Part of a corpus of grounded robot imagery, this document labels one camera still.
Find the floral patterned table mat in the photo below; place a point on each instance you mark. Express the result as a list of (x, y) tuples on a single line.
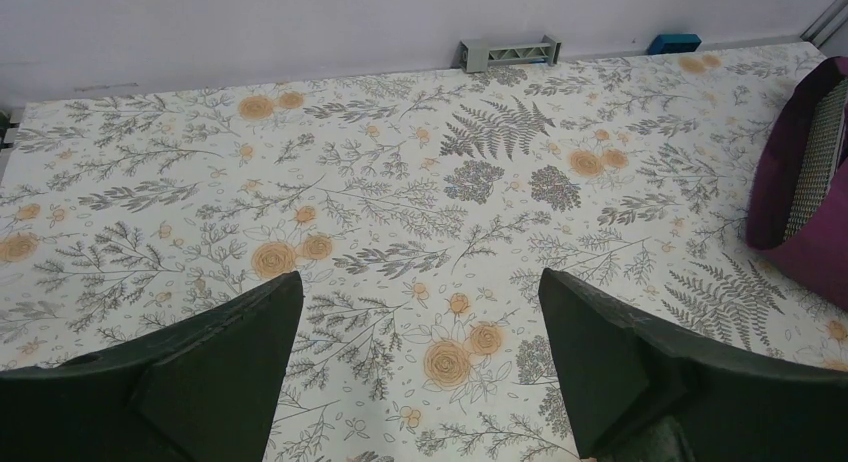
[(420, 211)]

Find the blue plastic block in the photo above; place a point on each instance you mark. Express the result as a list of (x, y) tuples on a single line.
[(674, 44)]

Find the perforated steel instrument tray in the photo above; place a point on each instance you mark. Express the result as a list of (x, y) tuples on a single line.
[(822, 155)]

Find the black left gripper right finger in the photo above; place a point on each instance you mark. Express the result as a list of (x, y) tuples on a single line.
[(639, 388)]

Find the purple cloth wrap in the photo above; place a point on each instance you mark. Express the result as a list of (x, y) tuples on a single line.
[(816, 256)]

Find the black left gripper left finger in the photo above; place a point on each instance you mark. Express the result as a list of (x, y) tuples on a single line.
[(203, 389)]

